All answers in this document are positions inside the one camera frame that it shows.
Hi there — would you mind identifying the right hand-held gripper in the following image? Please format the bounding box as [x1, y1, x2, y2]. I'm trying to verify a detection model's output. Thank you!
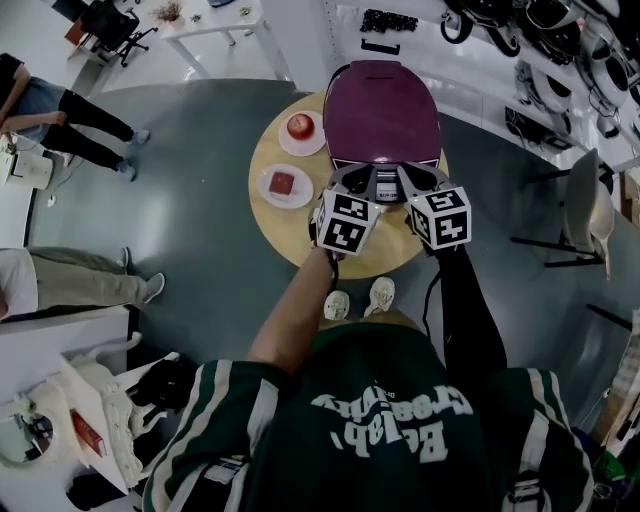
[395, 163, 474, 251]

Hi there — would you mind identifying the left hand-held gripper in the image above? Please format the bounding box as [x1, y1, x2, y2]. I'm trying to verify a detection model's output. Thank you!
[313, 164, 385, 258]

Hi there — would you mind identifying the purple rice cooker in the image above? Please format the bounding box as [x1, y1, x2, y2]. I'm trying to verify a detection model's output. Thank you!
[322, 59, 449, 204]

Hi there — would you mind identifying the person's right forearm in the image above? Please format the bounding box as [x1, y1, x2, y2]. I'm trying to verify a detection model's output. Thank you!
[434, 244, 509, 374]

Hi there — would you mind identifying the person's left forearm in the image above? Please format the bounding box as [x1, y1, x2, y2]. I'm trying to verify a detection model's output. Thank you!
[247, 247, 336, 376]

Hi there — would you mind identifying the white plate under cake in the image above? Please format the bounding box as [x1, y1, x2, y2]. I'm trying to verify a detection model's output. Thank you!
[256, 163, 315, 210]

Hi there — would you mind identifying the white plate under apple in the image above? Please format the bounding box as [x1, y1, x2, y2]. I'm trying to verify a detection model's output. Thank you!
[278, 110, 327, 158]

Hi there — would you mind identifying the red cake slice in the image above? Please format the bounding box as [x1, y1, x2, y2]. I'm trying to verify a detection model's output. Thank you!
[268, 170, 297, 197]

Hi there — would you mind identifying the red apple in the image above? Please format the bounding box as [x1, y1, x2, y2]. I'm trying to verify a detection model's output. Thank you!
[286, 113, 316, 142]

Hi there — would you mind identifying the round wooden side table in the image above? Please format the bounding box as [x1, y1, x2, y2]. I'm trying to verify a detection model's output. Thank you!
[248, 89, 450, 280]

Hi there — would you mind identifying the person's right shoe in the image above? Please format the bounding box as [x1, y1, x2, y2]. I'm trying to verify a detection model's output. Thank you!
[363, 276, 397, 319]

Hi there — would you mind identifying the person's shoe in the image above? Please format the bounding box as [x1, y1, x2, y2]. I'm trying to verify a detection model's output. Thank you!
[323, 290, 350, 322]
[363, 276, 397, 319]

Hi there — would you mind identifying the person's left shoe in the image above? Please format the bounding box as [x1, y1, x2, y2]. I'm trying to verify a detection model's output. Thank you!
[323, 290, 350, 322]

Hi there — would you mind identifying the pile of black clips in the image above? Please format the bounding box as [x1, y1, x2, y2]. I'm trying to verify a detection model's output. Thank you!
[360, 8, 420, 36]

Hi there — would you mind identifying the grey chair with black legs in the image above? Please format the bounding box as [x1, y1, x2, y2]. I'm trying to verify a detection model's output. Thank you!
[509, 148, 617, 281]

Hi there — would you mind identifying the row of white black headsets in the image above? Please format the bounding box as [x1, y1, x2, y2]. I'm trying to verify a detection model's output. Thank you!
[439, 0, 640, 142]

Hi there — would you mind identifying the dried potted plant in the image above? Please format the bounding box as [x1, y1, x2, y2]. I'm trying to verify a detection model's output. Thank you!
[149, 0, 187, 27]

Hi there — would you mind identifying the person's green striped shirt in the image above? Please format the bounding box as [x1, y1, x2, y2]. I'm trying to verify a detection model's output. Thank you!
[142, 322, 596, 512]

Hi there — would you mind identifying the black backpack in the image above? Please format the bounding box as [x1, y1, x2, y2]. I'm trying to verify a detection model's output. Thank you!
[130, 358, 197, 416]

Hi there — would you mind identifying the black office chair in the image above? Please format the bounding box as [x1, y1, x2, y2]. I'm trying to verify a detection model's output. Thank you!
[79, 0, 159, 69]

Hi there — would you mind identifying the white box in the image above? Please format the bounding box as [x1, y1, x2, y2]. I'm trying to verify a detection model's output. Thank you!
[9, 149, 55, 191]

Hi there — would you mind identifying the white ornate dressing table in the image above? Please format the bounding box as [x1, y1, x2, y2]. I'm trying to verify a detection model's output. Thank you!
[0, 332, 181, 494]

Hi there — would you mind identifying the red book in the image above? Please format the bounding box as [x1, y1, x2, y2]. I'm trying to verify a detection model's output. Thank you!
[71, 410, 108, 459]

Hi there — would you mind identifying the black fabric bag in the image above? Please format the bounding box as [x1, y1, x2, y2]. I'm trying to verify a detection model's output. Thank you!
[67, 472, 132, 512]

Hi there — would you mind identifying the oval mirror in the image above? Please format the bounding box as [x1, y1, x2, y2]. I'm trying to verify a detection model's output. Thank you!
[0, 412, 56, 466]

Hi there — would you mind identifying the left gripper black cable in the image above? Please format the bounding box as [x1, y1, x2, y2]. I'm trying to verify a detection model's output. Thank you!
[327, 249, 342, 297]

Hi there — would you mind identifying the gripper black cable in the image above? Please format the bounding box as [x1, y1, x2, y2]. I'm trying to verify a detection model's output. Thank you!
[422, 272, 447, 352]
[327, 249, 342, 297]

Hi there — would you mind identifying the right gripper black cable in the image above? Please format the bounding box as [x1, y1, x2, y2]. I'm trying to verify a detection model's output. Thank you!
[422, 272, 447, 352]

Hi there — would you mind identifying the black bracket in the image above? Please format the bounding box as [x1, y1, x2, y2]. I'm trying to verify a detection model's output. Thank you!
[360, 38, 402, 57]

